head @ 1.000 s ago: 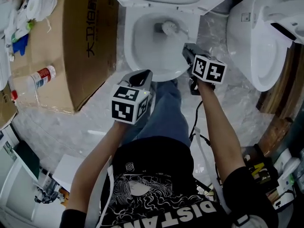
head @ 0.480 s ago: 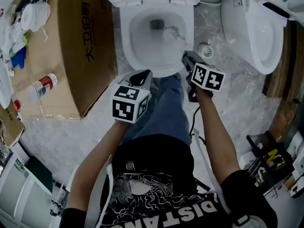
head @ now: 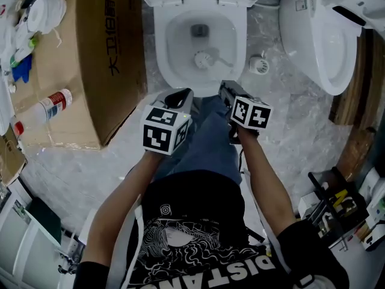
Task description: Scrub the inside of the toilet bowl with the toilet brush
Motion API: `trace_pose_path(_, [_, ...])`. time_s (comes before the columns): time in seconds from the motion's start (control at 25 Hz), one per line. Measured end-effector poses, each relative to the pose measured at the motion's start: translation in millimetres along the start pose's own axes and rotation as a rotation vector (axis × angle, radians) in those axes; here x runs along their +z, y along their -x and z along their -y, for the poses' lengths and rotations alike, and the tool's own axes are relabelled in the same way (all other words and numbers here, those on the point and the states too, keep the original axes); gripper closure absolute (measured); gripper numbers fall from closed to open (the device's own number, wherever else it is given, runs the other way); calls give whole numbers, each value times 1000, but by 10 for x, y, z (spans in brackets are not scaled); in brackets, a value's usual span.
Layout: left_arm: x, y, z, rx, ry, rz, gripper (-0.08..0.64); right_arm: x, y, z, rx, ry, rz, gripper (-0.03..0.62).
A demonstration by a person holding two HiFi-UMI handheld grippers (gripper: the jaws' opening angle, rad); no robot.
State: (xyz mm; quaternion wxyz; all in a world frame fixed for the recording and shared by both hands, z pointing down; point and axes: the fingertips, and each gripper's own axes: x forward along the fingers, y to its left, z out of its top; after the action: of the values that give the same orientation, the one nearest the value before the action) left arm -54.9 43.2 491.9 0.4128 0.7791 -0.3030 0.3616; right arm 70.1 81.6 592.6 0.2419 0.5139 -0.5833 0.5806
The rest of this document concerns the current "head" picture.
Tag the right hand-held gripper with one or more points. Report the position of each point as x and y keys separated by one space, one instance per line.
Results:
x=249 y=114

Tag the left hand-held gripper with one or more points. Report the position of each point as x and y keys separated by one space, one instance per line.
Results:
x=159 y=131

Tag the white toilet bowl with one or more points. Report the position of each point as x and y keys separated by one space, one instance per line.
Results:
x=180 y=71

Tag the white toilet brush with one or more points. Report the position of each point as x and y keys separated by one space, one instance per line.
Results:
x=203 y=59

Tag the person's left forearm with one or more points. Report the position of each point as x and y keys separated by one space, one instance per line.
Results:
x=120 y=203

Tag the person's right forearm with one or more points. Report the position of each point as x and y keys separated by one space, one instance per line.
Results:
x=264 y=179

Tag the white toilet brush holder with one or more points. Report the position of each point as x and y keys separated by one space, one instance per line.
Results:
x=258 y=65

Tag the white toilet with black panel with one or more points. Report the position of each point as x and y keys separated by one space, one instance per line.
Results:
x=303 y=35

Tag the white toilet paper roll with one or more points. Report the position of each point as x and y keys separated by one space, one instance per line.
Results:
x=45 y=12

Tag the person's blue jeans leg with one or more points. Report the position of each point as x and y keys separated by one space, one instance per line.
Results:
x=207 y=143

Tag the person's black printed t-shirt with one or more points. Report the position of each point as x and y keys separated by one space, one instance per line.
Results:
x=195 y=215

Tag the white spray can red band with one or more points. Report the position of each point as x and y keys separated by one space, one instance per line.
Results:
x=54 y=104

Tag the brown wooden board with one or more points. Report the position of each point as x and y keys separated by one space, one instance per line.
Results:
x=358 y=101

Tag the large brown cardboard box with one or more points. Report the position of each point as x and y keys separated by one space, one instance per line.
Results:
x=90 y=41

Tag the small bottle red cap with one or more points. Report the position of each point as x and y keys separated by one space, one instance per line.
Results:
x=18 y=127

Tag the blue cloth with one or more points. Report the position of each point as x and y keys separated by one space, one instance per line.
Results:
x=22 y=69

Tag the small flat cardboard box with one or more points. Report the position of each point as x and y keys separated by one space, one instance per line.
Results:
x=9 y=158

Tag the white bottle green cap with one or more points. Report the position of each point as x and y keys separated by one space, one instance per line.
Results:
x=22 y=53

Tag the white cabinet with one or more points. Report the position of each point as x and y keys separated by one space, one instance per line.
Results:
x=24 y=245

